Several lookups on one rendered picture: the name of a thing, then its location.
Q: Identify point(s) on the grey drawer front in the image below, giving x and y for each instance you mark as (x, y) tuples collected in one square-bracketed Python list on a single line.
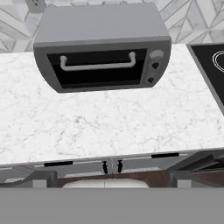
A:
[(87, 163), (137, 159)]

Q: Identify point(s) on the white rounded object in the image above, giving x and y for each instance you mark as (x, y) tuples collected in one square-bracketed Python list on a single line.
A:
[(105, 183)]

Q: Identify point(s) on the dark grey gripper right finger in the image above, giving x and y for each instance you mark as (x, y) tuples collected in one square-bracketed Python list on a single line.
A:
[(180, 175)]

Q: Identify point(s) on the black hob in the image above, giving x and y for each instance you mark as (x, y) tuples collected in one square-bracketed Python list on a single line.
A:
[(210, 70)]

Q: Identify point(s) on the grey toaster oven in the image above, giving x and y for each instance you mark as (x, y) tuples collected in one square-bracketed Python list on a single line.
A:
[(99, 26)]

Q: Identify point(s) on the grey cupboard door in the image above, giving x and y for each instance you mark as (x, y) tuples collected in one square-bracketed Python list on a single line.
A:
[(84, 172), (140, 169)]

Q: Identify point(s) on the black toaster oven knob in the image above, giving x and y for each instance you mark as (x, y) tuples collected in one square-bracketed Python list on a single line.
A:
[(155, 65), (151, 80)]

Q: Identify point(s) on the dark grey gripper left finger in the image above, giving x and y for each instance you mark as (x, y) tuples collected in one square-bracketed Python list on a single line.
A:
[(45, 176)]

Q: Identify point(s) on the black glass toaster oven door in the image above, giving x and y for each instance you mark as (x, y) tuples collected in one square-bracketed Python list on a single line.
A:
[(96, 77)]

